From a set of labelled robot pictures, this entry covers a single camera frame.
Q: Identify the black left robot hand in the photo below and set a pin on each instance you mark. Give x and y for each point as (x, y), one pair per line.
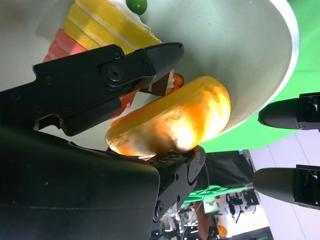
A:
(287, 185)

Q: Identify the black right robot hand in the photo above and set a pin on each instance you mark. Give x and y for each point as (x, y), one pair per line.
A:
(75, 187)

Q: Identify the light pink layered cake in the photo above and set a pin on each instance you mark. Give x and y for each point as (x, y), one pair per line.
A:
(123, 106)

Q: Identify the brown chocolate layered cake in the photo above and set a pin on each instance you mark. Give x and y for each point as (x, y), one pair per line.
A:
(160, 86)

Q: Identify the salmon layered cake with cherry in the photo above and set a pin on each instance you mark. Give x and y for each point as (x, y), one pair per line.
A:
(60, 47)

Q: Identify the yellow layered cake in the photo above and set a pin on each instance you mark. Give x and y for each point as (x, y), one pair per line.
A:
(100, 27)

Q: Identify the pale green bowl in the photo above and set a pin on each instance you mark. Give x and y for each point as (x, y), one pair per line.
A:
(212, 37)

